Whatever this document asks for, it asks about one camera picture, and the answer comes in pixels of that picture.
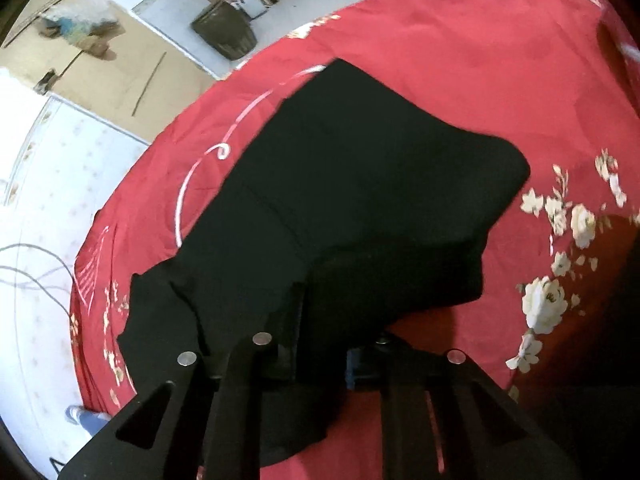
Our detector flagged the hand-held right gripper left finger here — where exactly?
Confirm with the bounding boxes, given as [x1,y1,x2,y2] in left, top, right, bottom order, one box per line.
[57,332,306,480]

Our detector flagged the brown cardboard panel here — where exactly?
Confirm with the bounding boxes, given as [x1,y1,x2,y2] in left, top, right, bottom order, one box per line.
[0,0,222,145]

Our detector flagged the dark ceramic jar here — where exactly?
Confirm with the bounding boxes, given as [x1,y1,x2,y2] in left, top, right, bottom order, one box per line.
[191,1,259,61]

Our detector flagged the red floral blanket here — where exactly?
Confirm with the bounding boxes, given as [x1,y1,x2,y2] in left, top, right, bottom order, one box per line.
[67,0,640,480]

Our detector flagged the black cable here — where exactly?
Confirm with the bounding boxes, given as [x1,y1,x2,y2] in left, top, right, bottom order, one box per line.
[0,243,77,318]

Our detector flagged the white plastic container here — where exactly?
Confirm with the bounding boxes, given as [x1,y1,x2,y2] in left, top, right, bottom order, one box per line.
[234,0,272,20]

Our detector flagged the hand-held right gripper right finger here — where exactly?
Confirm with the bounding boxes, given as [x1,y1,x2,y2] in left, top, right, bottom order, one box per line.
[345,332,583,480]

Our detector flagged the black pants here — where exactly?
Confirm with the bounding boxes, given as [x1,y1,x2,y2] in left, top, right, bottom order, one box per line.
[117,57,532,466]

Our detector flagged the person's foot in blue sock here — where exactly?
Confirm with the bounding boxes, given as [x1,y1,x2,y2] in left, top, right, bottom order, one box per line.
[66,404,114,439]

